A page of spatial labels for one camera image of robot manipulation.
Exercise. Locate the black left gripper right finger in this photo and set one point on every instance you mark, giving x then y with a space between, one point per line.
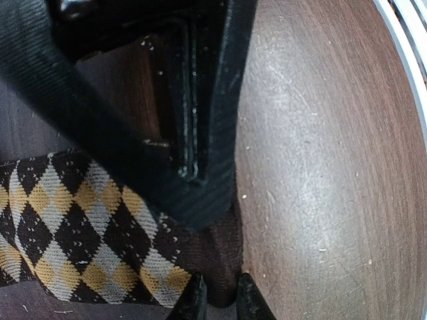
250 303

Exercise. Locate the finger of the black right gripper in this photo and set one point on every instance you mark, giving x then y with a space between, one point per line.
41 75
208 51

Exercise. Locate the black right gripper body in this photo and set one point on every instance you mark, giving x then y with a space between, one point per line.
81 28

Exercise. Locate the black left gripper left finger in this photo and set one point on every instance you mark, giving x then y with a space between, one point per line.
192 303

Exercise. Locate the brown argyle patterned sock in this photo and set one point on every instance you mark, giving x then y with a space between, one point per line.
85 237

